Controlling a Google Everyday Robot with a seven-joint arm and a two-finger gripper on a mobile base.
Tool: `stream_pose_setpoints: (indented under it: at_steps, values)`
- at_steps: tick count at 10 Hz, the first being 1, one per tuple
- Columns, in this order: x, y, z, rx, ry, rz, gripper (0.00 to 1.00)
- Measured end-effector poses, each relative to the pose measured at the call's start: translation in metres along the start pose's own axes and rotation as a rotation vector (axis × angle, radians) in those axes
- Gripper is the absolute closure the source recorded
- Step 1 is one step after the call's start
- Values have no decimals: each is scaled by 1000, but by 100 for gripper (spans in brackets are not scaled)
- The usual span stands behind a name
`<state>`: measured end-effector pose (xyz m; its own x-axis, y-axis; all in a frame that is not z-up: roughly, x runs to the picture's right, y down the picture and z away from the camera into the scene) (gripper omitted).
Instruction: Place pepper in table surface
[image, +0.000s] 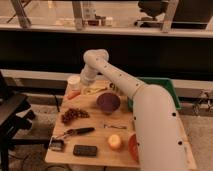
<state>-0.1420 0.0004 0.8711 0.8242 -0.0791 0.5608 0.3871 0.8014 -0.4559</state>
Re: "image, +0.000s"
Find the green plastic tray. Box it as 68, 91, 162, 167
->
127, 77, 181, 112

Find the black rectangular block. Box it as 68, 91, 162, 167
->
73, 145, 97, 157

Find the orange bowl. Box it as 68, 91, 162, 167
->
128, 134, 139, 162

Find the wooden board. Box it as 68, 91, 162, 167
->
44, 79, 198, 171

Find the white cup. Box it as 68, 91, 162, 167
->
67, 75, 80, 90

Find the small black metal object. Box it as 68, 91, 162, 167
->
49, 138, 64, 151

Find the yellow apple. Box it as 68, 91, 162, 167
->
107, 134, 122, 150

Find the purple bowl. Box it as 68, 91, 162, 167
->
96, 93, 120, 113

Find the yellow banana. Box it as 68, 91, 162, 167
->
82, 87, 107, 95

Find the black chair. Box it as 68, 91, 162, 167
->
0, 72, 32, 171

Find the bunch of dark grapes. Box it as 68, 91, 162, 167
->
61, 108, 89, 125

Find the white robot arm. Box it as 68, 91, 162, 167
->
81, 49, 189, 171

